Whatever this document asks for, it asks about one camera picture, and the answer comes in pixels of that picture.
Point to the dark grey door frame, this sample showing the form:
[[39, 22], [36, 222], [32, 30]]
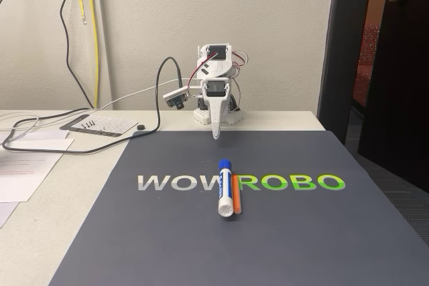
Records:
[[338, 65]]

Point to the red speckled seat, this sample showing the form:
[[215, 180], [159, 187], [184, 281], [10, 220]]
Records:
[[367, 65]]

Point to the striped black white card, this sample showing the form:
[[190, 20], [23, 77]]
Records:
[[117, 123]]

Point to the small black round cap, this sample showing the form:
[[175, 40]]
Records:
[[141, 127]]

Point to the blank white paper sheet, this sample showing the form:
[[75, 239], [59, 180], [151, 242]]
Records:
[[50, 147], [50, 134]]

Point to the orange chalk stick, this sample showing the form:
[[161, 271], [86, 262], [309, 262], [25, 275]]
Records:
[[237, 195]]

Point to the dark brown door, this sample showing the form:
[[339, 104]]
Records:
[[402, 81]]

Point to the pale grey paper sheet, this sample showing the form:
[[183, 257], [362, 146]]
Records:
[[5, 214]]

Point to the dark grey WOWROBO mat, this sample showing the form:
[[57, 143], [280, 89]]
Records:
[[301, 232]]

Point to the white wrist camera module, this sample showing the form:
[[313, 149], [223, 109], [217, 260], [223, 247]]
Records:
[[174, 98]]

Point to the printed white paper sheet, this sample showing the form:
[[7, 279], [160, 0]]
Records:
[[20, 182]]

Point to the blue and white marker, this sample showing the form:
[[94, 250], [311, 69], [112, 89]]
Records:
[[225, 182]]

